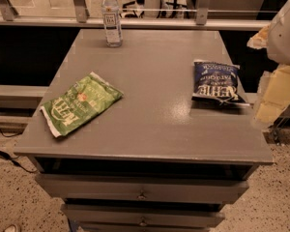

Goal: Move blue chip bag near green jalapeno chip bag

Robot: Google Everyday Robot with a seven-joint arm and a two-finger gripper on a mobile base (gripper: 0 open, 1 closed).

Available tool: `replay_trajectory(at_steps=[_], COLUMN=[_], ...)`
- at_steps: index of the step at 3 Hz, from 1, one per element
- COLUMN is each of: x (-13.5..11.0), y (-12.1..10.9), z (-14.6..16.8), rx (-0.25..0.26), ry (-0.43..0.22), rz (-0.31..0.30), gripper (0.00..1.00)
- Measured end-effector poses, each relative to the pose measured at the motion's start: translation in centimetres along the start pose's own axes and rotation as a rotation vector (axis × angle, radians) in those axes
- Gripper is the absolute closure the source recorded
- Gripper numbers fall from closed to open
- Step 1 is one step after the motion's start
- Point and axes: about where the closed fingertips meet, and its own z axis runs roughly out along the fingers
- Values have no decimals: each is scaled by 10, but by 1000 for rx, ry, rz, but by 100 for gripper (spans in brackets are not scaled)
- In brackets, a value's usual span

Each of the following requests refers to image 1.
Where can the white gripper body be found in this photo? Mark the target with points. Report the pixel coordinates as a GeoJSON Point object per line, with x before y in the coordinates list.
{"type": "Point", "coordinates": [285, 38]}

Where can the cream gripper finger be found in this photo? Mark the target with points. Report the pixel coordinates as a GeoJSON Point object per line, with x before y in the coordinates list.
{"type": "Point", "coordinates": [273, 96]}
{"type": "Point", "coordinates": [260, 39]}

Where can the blue Kettle chip bag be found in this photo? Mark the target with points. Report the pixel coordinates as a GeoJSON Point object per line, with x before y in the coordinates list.
{"type": "Point", "coordinates": [217, 82]}

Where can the green jalapeno Kettle chip bag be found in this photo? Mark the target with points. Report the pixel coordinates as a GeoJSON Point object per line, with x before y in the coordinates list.
{"type": "Point", "coordinates": [85, 100]}

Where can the grey wooden drawer cabinet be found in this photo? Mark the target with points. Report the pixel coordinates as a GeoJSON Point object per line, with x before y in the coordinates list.
{"type": "Point", "coordinates": [155, 130]}

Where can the clear plastic water bottle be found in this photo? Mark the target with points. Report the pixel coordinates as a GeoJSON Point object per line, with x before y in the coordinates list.
{"type": "Point", "coordinates": [111, 22]}

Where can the lower grey drawer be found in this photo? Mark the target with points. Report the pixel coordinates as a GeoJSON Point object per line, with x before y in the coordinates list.
{"type": "Point", "coordinates": [142, 216]}

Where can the grey drawer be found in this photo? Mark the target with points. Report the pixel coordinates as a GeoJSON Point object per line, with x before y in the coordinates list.
{"type": "Point", "coordinates": [142, 216]}
{"type": "Point", "coordinates": [142, 189]}

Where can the upper grey drawer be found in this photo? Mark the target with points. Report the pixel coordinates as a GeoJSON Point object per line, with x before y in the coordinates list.
{"type": "Point", "coordinates": [142, 189]}

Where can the metal railing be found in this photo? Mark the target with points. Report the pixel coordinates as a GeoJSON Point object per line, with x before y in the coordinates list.
{"type": "Point", "coordinates": [239, 15]}

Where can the white shoe tip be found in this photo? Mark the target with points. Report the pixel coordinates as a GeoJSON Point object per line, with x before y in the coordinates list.
{"type": "Point", "coordinates": [12, 228]}

